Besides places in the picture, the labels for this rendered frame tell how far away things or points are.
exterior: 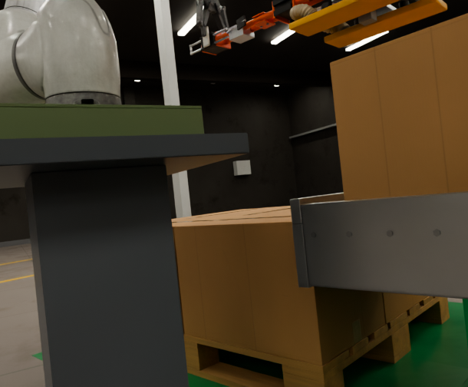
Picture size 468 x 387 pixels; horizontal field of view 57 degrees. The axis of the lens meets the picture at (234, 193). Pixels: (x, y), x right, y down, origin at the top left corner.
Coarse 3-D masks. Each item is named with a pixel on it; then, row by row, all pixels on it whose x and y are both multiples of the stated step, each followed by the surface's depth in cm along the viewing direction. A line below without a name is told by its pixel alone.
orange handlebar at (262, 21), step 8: (296, 0) 133; (304, 0) 132; (320, 0) 133; (256, 16) 144; (264, 16) 142; (272, 16) 141; (248, 24) 147; (256, 24) 144; (264, 24) 145; (272, 24) 146; (224, 40) 160
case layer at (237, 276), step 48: (192, 240) 152; (240, 240) 136; (288, 240) 122; (192, 288) 154; (240, 288) 137; (288, 288) 124; (336, 288) 125; (240, 336) 138; (288, 336) 125; (336, 336) 123
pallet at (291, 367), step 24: (408, 312) 160; (432, 312) 184; (192, 336) 155; (384, 336) 144; (408, 336) 157; (192, 360) 156; (216, 360) 160; (288, 360) 125; (336, 360) 122; (384, 360) 150; (240, 384) 140; (264, 384) 138; (288, 384) 126; (312, 384) 120; (336, 384) 121
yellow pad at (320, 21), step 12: (348, 0) 109; (360, 0) 108; (372, 0) 108; (384, 0) 109; (396, 0) 110; (324, 12) 114; (336, 12) 113; (348, 12) 114; (360, 12) 115; (300, 24) 120; (312, 24) 120; (324, 24) 120; (336, 24) 121
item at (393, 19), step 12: (420, 0) 116; (432, 0) 114; (396, 12) 120; (408, 12) 119; (420, 12) 120; (432, 12) 121; (360, 24) 128; (372, 24) 125; (384, 24) 125; (396, 24) 126; (336, 36) 133; (348, 36) 133; (360, 36) 134; (372, 36) 135
